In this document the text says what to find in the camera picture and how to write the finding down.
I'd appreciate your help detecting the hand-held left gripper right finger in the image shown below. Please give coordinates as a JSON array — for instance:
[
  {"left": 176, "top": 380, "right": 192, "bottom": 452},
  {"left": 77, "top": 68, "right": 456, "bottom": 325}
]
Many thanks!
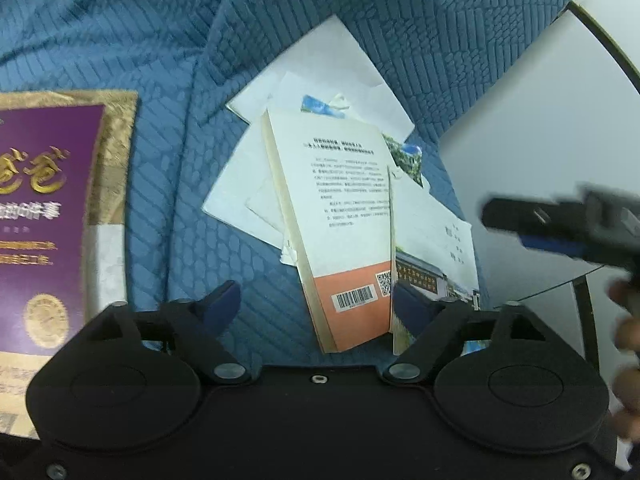
[{"left": 382, "top": 282, "right": 551, "bottom": 387}]

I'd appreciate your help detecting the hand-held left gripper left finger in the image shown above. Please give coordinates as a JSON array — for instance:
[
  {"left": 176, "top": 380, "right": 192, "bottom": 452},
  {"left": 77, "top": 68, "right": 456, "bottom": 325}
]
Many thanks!
[{"left": 82, "top": 280, "right": 252, "bottom": 387}]

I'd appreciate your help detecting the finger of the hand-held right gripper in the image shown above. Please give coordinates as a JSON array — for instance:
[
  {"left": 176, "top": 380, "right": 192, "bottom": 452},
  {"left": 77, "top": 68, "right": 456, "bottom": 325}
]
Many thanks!
[{"left": 481, "top": 196, "right": 591, "bottom": 262}]

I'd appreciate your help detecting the photo cover notebook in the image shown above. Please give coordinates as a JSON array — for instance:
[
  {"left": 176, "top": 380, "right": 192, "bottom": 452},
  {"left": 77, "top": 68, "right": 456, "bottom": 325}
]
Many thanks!
[
  {"left": 300, "top": 92, "right": 425, "bottom": 188},
  {"left": 390, "top": 166, "right": 492, "bottom": 357}
]

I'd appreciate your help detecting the white and orange book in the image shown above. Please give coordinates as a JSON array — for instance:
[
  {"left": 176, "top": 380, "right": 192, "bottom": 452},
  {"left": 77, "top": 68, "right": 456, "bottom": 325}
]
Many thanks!
[{"left": 260, "top": 107, "right": 397, "bottom": 354}]

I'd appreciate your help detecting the purple book with gold border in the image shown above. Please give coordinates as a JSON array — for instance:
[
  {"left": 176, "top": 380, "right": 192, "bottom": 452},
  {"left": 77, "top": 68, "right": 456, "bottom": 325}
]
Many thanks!
[{"left": 0, "top": 89, "right": 140, "bottom": 438}]

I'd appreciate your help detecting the person's right hand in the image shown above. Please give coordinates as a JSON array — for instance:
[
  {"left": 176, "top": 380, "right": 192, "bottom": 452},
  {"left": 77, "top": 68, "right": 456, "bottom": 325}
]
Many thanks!
[{"left": 607, "top": 280, "right": 640, "bottom": 436}]

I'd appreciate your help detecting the white cabinet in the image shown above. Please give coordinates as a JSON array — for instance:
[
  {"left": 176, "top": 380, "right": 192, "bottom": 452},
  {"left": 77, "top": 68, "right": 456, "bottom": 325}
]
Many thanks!
[{"left": 436, "top": 0, "right": 640, "bottom": 376}]

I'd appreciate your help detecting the blue textured cloth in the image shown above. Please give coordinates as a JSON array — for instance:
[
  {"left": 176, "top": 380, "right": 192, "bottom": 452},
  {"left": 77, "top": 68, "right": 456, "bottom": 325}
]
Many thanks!
[{"left": 0, "top": 0, "right": 606, "bottom": 366}]

